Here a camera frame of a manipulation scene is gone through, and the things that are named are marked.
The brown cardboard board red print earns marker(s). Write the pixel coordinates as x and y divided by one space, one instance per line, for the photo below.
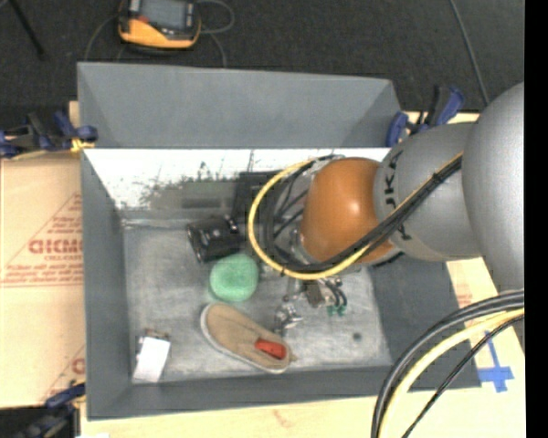
36 290

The grey metal bin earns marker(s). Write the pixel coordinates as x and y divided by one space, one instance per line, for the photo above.
164 290

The black binoculars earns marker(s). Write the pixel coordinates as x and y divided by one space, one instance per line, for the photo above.
212 239

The white small box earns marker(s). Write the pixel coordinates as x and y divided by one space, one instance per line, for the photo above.
151 357

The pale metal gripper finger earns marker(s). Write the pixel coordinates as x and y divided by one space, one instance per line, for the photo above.
288 311
283 326

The green round sponge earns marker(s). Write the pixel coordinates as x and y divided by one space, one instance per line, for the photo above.
234 277

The tan slip-on shoe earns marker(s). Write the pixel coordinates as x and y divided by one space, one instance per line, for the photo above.
244 336

